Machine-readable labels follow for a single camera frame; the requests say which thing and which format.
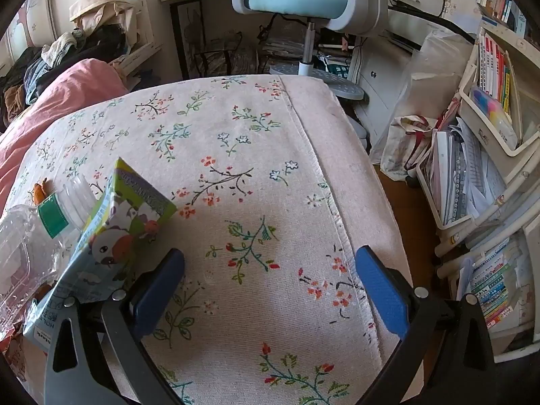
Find stack of loose papers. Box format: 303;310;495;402
422;118;509;225

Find floral tablecloth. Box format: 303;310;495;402
8;74;416;405

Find white tote bag red handles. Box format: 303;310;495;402
380;114;440;182

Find red patterned wrapper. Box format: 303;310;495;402
0;333;30;389

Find black picture frame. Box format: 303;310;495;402
170;0;237;80

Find pack of coloured highlighters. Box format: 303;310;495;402
469;85;519;149

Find panda print drink carton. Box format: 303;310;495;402
23;157;178;353

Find white tiered book cart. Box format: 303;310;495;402
415;25;540;363

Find row of workbooks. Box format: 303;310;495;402
458;240;533;330

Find white plastic bag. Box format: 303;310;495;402
382;29;475;165

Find row of colourful books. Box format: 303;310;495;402
478;34;514;114

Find row of shelf books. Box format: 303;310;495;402
477;0;532;38

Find beige cloth bag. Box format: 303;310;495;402
69;0;139;47

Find black curved bar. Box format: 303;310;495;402
388;2;477;45

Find pink blanket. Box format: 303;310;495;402
0;58;129;216

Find stack of newspapers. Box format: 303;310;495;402
261;36;314;75

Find pile of clothes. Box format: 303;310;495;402
0;23;131;127

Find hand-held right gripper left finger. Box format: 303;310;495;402
44;248;186;405

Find white drawer cabinet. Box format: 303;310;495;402
353;38;416;133

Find dark patterned bag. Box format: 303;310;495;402
192;31;259;79

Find clear plastic container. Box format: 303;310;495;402
0;205;77;342

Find clear plastic bottle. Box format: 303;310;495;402
38;173;106;241

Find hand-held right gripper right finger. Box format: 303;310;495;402
354;245;496;405

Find blue grey office chair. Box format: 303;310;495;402
231;0;391;102

